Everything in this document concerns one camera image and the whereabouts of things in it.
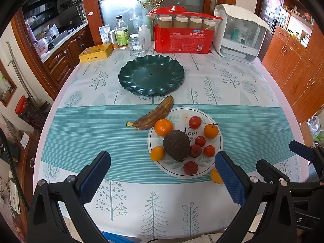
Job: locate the clear plastic bag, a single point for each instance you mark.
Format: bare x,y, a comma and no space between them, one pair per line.
315,129

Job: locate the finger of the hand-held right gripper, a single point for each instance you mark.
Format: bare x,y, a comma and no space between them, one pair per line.
301,151
269,170

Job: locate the clear glass cup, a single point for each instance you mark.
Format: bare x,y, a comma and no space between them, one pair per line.
136,46

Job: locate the white squeeze bottle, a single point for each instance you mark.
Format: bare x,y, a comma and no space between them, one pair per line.
144,34

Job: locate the white sterilizer cabinet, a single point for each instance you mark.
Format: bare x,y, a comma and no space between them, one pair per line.
235,53

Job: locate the white and blue box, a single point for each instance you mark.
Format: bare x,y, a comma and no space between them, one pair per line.
104,34

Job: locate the overripe brown banana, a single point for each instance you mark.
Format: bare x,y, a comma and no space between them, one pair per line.
151,117

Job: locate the frosted glass door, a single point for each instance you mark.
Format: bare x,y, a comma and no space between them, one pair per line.
114,5

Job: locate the large yellow orange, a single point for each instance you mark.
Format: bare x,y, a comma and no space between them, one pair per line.
215,176

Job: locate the dark brown avocado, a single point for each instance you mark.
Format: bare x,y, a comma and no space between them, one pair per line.
176,144

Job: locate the wooden kitchen counter cabinet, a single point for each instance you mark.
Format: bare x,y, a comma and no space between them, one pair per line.
63,58

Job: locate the dark green scalloped plate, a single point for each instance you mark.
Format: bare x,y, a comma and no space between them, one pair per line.
151,76

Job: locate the small red tomato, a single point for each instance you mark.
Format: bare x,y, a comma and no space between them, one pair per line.
200,141
209,150

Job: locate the tree print tablecloth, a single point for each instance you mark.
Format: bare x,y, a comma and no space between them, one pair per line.
88,131

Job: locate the red lychee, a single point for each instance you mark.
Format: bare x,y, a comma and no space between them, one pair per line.
195,150
190,167

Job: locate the black range hood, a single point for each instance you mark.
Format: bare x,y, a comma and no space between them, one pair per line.
48,0

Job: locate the red lid container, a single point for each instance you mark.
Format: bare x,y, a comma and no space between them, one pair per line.
25,111

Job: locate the wooden picture frame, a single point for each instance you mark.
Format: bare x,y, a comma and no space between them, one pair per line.
7,91

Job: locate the red cherry tomato top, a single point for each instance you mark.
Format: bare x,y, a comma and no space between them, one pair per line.
195,122

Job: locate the clear bottle green label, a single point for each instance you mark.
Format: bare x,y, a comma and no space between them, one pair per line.
122,35

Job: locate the mandarin orange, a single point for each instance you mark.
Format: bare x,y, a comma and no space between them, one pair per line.
210,131
163,127

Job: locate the small metal can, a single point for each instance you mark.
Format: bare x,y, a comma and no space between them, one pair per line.
111,38

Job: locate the red door decoration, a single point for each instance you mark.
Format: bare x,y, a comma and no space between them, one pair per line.
274,1

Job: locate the yellow tin box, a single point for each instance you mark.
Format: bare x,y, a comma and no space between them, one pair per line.
95,53

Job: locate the red paper cup packet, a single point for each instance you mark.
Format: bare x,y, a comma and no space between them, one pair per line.
182,43

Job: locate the dark entrance door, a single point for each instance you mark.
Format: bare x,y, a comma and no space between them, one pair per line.
265,25

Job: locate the small yellow orange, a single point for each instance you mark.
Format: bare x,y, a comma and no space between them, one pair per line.
157,153

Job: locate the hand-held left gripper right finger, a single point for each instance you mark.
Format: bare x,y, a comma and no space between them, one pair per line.
230,182

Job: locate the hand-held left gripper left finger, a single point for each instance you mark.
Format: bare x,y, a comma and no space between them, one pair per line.
96,174

